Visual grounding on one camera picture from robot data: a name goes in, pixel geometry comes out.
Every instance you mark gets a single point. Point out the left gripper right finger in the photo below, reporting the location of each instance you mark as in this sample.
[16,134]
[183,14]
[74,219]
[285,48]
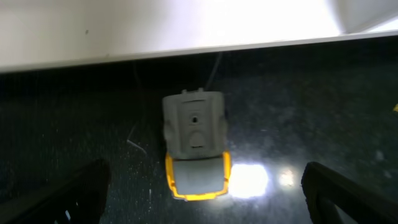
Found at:
[342,199]

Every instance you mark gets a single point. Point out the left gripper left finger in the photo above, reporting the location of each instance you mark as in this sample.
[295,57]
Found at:
[62,199]

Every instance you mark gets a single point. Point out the grey and yellow toy truck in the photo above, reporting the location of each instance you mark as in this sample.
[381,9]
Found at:
[194,137]

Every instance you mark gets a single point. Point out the yellow rattle drum toy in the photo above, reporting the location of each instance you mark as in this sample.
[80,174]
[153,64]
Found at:
[396,108]

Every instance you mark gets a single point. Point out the white shelf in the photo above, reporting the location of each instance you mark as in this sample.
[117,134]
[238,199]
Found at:
[155,28]

